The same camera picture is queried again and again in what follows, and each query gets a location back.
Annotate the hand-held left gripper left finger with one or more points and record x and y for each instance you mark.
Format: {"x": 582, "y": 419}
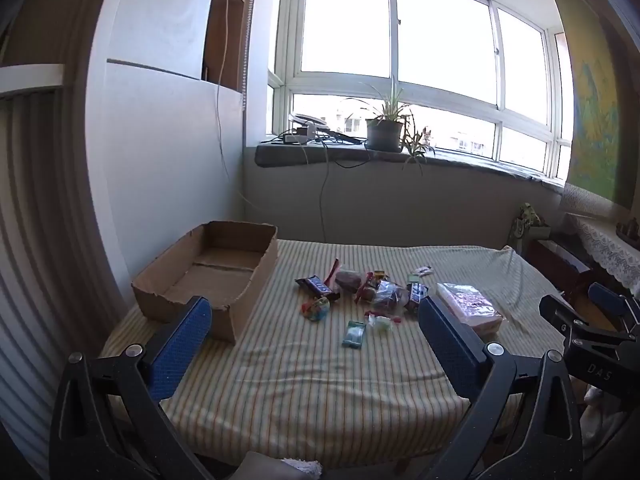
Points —
{"x": 180, "y": 340}

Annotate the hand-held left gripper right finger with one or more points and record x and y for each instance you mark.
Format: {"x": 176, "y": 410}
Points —
{"x": 450, "y": 340}

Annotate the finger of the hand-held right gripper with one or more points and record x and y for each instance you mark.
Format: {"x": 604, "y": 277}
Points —
{"x": 560, "y": 312}
{"x": 607, "y": 300}

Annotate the pink wafer pack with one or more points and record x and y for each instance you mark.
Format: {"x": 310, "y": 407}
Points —
{"x": 467, "y": 305}

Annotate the small green packet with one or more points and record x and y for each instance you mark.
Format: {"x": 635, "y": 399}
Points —
{"x": 415, "y": 277}

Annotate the cardboard box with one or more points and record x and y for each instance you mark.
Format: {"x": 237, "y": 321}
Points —
{"x": 215, "y": 270}

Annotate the clear bag of brown cake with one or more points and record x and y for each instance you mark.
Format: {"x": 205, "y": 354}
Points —
{"x": 350, "y": 279}

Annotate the dark chocolate bar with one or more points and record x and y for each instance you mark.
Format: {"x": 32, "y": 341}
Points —
{"x": 315, "y": 286}
{"x": 416, "y": 296}

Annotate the wooden side cabinet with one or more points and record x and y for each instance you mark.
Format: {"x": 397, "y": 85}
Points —
{"x": 555, "y": 265}

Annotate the white lace cloth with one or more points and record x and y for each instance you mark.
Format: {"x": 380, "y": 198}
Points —
{"x": 607, "y": 250}

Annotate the clear candy packet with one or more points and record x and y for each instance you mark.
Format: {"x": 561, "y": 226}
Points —
{"x": 381, "y": 322}

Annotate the clear bag of dark snack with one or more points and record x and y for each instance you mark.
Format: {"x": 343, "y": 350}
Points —
{"x": 391, "y": 296}

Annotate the small white wrapper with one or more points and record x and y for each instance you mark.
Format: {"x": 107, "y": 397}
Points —
{"x": 424, "y": 269}

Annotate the small red-wrapped snack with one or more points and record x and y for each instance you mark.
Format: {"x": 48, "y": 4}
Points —
{"x": 369, "y": 292}

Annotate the small orange candy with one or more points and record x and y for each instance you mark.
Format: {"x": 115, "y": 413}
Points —
{"x": 380, "y": 275}

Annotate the green patterned bag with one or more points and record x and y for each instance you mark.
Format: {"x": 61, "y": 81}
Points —
{"x": 527, "y": 222}

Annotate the teal snack packet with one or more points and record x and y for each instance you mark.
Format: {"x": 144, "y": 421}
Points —
{"x": 354, "y": 335}

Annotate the striped cloth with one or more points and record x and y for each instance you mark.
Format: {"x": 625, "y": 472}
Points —
{"x": 300, "y": 385}

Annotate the colourful candy packet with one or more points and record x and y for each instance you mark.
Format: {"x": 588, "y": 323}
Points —
{"x": 316, "y": 309}

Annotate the dark windowsill cover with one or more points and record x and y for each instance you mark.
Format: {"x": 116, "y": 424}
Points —
{"x": 450, "y": 162}

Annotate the small trailing plant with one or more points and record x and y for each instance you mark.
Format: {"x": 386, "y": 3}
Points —
{"x": 415, "y": 142}

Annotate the potted spider plant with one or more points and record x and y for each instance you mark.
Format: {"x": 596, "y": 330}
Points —
{"x": 384, "y": 132}

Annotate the white power strip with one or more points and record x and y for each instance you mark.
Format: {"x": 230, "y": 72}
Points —
{"x": 300, "y": 136}

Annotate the window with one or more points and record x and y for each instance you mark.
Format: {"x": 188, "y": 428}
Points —
{"x": 395, "y": 80}

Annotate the yellow wall poster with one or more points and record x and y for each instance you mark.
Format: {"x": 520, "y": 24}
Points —
{"x": 595, "y": 110}

